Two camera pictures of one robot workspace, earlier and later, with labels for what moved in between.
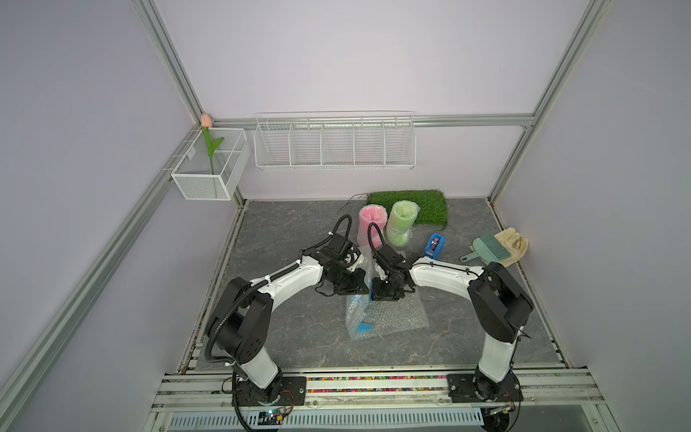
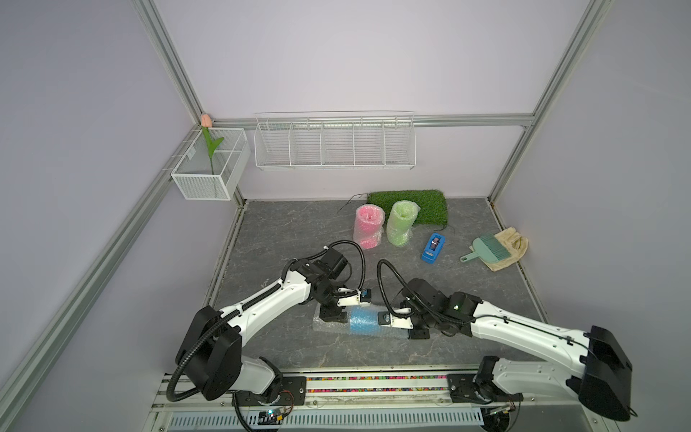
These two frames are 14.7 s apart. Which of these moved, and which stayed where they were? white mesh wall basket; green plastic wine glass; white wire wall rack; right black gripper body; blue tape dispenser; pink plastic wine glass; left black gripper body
Moved: left black gripper body; right black gripper body
Stayed: white mesh wall basket; pink plastic wine glass; green plastic wine glass; white wire wall rack; blue tape dispenser
